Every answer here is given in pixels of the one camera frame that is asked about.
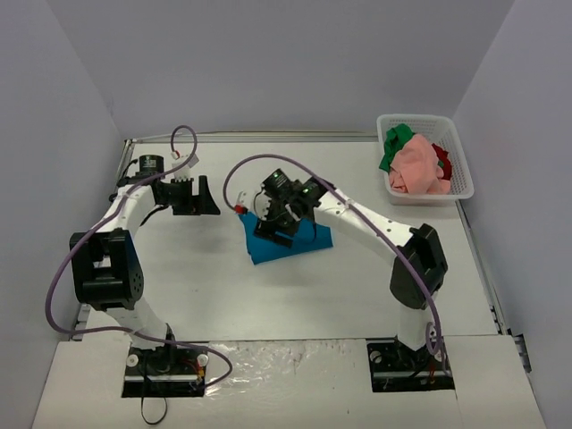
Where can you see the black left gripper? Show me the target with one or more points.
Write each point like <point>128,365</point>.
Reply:
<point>195,196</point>

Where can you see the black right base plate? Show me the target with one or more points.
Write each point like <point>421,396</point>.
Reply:
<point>394,368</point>

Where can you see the red t shirt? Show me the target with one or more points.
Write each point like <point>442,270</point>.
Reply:
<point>443,161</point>

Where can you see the white plastic laundry basket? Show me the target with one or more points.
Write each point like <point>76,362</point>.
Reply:
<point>441,131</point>

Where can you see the pink t shirt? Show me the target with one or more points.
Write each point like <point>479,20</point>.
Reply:
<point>414,170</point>

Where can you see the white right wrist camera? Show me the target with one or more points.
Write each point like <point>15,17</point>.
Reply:
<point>255,202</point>

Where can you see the green t shirt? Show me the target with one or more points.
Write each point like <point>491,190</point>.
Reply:
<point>396,138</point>

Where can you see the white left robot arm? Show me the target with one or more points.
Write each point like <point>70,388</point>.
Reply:
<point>106,270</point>

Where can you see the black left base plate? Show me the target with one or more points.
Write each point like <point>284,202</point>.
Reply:
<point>165,372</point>

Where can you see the blue t shirt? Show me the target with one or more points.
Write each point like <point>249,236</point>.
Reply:
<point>309,238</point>

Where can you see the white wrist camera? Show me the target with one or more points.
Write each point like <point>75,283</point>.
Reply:
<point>255,202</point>
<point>182,167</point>

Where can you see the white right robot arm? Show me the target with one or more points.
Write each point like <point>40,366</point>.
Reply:
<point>415,254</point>

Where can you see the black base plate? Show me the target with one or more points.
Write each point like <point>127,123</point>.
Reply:
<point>394,368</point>
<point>165,372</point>

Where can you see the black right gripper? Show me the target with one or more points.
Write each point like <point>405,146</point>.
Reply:
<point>275,231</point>

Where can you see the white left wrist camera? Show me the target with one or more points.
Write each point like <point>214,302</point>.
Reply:
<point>182,167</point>

